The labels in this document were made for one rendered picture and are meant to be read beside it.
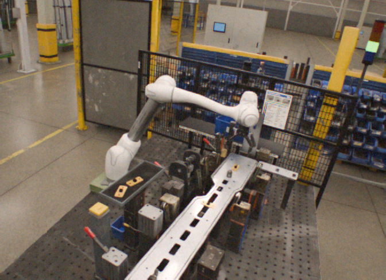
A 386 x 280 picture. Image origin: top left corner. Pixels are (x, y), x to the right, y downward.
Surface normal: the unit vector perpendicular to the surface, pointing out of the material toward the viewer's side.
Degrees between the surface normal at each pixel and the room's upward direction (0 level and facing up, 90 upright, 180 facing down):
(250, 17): 90
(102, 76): 88
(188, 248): 0
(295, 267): 0
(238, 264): 0
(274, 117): 90
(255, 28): 90
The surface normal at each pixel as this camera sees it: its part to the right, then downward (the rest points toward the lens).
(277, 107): -0.45, 0.35
